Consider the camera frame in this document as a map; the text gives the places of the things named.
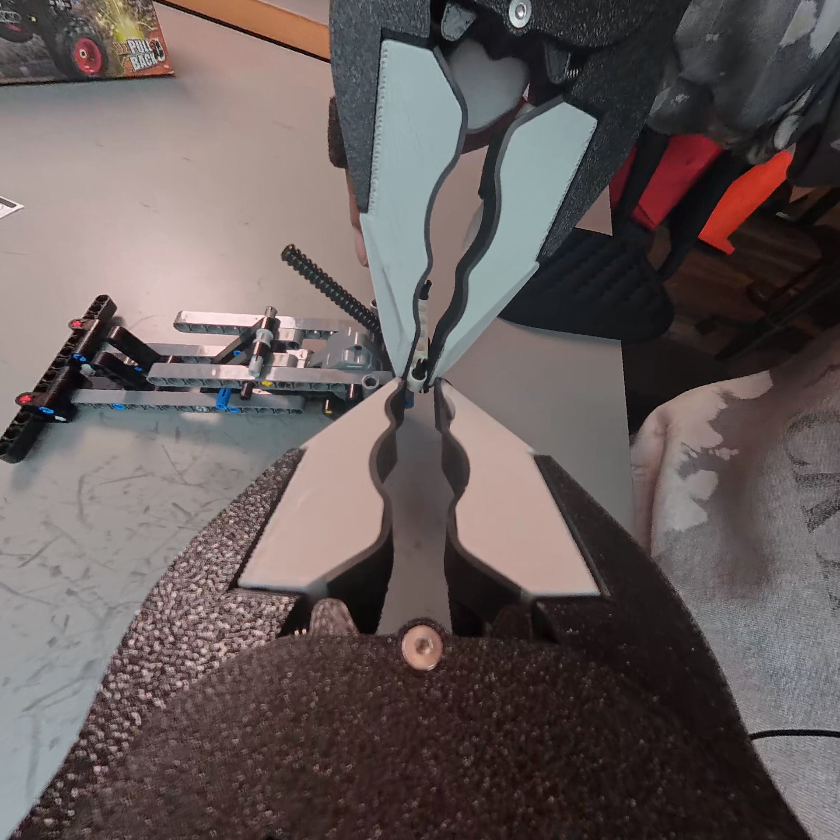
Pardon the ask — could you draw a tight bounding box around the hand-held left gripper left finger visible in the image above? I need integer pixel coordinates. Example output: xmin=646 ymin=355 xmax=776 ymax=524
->
xmin=236 ymin=378 xmax=404 ymax=589

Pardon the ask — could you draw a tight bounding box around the thin black cable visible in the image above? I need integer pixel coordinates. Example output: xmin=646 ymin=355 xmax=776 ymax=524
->
xmin=748 ymin=725 xmax=840 ymax=744

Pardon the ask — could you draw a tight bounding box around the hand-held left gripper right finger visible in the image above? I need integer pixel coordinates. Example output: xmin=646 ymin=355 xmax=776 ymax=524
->
xmin=435 ymin=382 xmax=602 ymax=599

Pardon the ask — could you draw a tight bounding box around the wooden board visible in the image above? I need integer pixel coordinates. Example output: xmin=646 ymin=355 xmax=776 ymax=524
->
xmin=157 ymin=0 xmax=332 ymax=63

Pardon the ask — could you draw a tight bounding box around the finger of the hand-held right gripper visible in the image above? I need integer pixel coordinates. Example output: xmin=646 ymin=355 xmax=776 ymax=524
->
xmin=425 ymin=96 xmax=599 ymax=383
xmin=360 ymin=38 xmax=468 ymax=376

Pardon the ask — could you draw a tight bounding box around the black chair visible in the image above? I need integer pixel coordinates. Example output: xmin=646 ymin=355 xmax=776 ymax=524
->
xmin=499 ymin=131 xmax=677 ymax=345

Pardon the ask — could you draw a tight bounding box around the grey desk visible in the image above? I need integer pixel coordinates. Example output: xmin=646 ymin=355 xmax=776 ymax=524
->
xmin=0 ymin=7 xmax=634 ymax=840

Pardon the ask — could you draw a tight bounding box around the person's right forearm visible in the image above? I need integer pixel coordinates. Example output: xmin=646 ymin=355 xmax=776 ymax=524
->
xmin=646 ymin=0 xmax=840 ymax=188

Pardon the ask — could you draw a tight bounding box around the person's grey patterned hoodie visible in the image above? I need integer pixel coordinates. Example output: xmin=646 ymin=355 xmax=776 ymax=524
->
xmin=630 ymin=364 xmax=840 ymax=840

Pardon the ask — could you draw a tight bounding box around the black grey toy car chassis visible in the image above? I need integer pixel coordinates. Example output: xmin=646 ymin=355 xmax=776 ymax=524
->
xmin=0 ymin=244 xmax=395 ymax=466

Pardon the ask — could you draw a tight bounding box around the white toy brick beam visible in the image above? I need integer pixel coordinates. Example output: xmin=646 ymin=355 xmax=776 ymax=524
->
xmin=407 ymin=292 xmax=435 ymax=395

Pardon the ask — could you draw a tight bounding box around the toy truck box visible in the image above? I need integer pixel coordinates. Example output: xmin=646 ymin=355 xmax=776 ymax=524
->
xmin=0 ymin=0 xmax=175 ymax=85

